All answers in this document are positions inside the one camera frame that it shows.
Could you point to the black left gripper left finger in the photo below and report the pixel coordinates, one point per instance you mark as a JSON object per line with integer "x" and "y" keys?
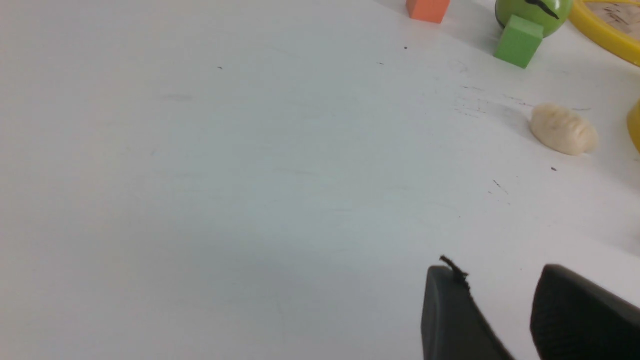
{"x": 452, "y": 325}

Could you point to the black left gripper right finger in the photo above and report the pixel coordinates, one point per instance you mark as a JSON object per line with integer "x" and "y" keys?
{"x": 573, "y": 318}

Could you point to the pale dumpling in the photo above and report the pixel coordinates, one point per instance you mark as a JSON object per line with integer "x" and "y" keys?
{"x": 562, "y": 129}

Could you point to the yellow bamboo steamer tray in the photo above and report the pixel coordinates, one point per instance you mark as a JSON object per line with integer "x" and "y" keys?
{"x": 633, "y": 124}

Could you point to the yellow bamboo steamer lid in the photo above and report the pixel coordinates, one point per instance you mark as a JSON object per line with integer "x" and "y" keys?
{"x": 611, "y": 24}

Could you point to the green foam cube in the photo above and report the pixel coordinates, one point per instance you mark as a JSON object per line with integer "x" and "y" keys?
{"x": 519, "y": 41}

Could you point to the green toy watermelon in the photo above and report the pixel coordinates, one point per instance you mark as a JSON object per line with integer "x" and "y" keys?
{"x": 549, "y": 14}

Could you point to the orange foam cube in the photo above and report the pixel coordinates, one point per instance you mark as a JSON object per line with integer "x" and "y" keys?
{"x": 432, "y": 11}

